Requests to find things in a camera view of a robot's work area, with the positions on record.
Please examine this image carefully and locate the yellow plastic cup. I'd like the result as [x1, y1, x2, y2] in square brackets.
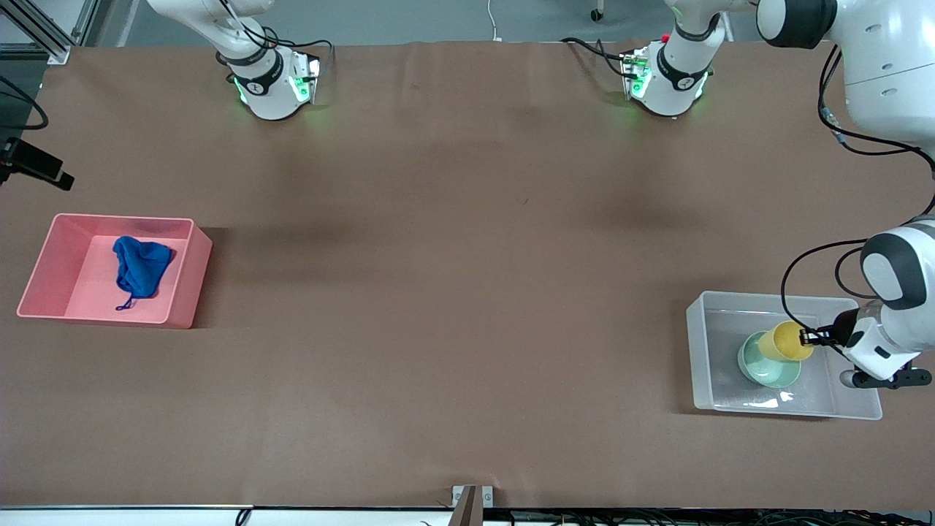
[757, 321, 814, 363]

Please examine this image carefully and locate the green ceramic bowl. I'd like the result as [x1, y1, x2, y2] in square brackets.
[737, 330, 803, 389]

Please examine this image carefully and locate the blue cloth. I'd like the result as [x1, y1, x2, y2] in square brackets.
[112, 235, 176, 311]

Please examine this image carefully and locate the pink plastic box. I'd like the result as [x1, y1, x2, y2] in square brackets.
[16, 213, 214, 330]

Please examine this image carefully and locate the clear plastic bin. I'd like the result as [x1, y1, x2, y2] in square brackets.
[685, 291, 884, 422]

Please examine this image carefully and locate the brown table cover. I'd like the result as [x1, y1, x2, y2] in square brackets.
[0, 40, 935, 510]

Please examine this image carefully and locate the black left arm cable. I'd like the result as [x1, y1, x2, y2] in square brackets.
[779, 42, 935, 338]

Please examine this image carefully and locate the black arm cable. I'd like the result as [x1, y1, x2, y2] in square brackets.
[0, 73, 50, 133]
[779, 42, 935, 338]

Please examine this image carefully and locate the black base cable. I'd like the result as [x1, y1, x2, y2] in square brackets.
[560, 36, 631, 78]

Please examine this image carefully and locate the metal table bracket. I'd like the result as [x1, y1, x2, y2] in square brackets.
[451, 484, 495, 526]

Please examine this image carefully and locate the white table edge rail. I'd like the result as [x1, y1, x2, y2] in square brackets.
[0, 504, 455, 526]

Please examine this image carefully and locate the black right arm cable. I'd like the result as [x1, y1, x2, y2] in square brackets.
[0, 73, 50, 133]

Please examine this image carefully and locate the aluminium frame profile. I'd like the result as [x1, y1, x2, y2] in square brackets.
[0, 0, 112, 66]

